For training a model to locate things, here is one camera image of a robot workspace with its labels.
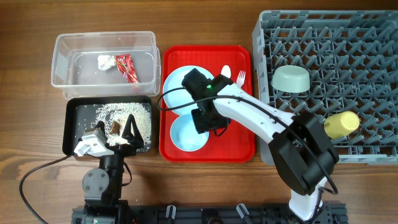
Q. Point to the light blue bowl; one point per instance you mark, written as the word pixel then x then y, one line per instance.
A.
pixel 185 136

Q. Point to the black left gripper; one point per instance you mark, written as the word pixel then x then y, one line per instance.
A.
pixel 135 140

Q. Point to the white plastic fork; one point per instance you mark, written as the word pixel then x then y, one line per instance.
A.
pixel 241 78

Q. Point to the clear plastic bin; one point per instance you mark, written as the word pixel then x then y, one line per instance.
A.
pixel 75 64

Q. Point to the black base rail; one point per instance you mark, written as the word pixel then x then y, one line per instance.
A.
pixel 268 213

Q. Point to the white tissue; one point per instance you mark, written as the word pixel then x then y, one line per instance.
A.
pixel 106 62

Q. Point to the rice and food scraps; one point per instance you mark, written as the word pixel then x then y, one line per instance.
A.
pixel 119 112

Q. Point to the red snack wrapper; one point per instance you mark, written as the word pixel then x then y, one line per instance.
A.
pixel 125 65

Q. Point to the red serving tray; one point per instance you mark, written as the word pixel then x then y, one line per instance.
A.
pixel 237 144

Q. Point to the black waste tray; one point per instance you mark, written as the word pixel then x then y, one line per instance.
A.
pixel 81 115

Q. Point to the grey dishwasher rack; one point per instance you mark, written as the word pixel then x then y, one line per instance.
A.
pixel 351 57

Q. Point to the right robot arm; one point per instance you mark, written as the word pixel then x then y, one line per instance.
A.
pixel 301 150

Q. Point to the light blue plate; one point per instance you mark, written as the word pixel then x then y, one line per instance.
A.
pixel 181 97

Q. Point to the mint green bowl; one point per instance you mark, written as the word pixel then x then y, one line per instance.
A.
pixel 291 79

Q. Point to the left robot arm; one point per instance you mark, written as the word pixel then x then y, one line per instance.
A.
pixel 102 186

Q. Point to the white plastic spoon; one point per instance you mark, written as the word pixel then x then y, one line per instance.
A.
pixel 226 71

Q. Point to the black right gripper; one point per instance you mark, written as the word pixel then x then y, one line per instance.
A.
pixel 201 126

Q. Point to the yellow plastic cup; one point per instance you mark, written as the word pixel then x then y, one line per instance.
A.
pixel 341 124

